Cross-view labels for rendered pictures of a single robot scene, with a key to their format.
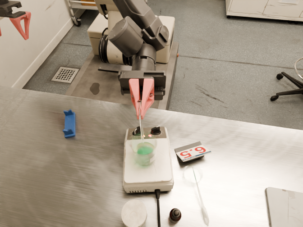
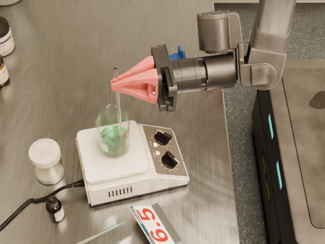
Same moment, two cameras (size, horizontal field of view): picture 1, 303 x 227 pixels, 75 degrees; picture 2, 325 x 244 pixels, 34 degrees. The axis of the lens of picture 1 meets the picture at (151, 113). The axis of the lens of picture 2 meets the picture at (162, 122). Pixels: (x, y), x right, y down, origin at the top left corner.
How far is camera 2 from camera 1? 0.68 m
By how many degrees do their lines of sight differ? 43
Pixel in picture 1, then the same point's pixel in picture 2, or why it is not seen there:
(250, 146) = not seen: outside the picture
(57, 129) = not seen: hidden behind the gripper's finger
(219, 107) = not seen: outside the picture
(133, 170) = (93, 137)
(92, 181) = (89, 114)
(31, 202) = (57, 66)
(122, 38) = (199, 24)
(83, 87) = (318, 81)
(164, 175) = (91, 173)
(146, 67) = (181, 69)
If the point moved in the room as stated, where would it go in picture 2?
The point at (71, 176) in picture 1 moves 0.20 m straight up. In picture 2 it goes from (92, 91) to (82, 25)
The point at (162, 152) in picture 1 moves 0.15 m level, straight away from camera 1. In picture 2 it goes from (125, 165) to (206, 157)
